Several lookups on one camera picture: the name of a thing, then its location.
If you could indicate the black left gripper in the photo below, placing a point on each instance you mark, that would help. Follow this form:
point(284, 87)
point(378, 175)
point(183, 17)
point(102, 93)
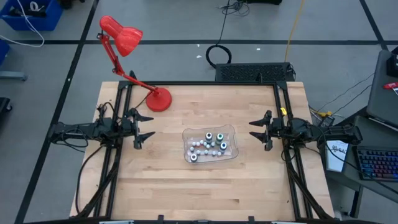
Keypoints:
point(130, 127)

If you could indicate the white paper pad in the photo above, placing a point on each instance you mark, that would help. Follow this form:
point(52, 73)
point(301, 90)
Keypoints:
point(335, 155)

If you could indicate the large purple dye bottle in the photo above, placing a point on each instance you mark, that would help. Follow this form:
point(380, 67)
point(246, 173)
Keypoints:
point(193, 157)

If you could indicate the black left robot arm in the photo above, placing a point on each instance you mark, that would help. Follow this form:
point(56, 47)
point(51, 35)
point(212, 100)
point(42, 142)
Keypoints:
point(87, 130)

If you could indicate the black perforated computer case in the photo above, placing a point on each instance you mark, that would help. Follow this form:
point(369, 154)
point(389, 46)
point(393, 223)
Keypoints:
point(248, 72)

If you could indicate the large green dye bottle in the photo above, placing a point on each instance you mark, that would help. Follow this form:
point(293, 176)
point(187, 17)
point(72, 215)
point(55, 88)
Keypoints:
point(219, 137)

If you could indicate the blue storage bin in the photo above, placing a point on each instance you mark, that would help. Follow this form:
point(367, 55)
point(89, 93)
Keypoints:
point(3, 51)
point(46, 21)

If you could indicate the black power brick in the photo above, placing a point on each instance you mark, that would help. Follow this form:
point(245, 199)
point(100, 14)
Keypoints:
point(326, 121)

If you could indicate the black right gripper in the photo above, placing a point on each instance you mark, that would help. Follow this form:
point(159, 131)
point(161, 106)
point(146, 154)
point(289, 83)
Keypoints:
point(276, 129)

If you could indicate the red marker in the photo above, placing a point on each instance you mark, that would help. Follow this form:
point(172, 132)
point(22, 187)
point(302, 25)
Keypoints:
point(391, 85)

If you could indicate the red desk lamp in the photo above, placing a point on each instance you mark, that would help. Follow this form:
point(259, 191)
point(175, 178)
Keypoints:
point(158, 99)

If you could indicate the black computer keyboard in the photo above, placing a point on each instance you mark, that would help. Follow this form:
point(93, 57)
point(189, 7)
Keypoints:
point(379, 163)

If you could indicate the grey side desk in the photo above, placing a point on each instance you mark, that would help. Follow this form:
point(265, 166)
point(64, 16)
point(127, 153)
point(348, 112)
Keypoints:
point(376, 137)

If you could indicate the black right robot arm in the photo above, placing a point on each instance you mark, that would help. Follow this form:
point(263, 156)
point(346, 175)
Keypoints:
point(323, 132)

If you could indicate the clear plastic bin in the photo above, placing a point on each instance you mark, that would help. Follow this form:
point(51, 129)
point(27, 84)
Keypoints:
point(231, 154)

